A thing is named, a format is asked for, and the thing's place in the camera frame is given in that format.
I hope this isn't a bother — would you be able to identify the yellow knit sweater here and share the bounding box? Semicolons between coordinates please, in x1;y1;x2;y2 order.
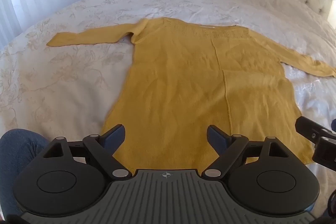
49;18;335;171

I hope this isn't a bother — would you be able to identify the blue jeans leg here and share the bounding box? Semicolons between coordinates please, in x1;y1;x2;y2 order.
1;128;49;217

